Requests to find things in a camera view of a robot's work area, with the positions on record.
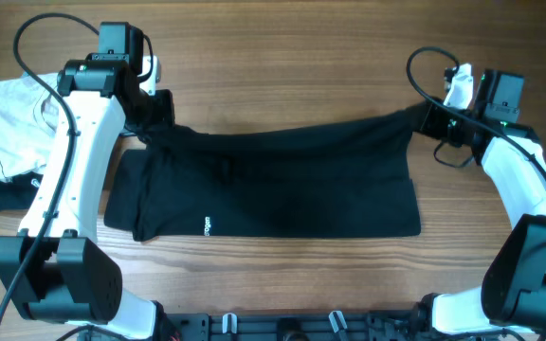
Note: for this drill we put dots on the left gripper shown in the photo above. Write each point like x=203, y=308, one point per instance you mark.
x=165, y=116

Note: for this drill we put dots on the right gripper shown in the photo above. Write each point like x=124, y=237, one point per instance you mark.
x=427, y=125

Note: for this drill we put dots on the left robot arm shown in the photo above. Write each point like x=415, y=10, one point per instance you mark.
x=53, y=269

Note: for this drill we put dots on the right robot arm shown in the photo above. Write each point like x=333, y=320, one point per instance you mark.
x=512, y=297

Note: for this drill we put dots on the white folded t-shirt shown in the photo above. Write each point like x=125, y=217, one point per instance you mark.
x=29, y=117

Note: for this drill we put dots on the black folded printed t-shirt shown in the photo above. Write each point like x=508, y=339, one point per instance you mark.
x=20, y=191

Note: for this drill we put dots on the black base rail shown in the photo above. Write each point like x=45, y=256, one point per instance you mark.
x=336, y=325

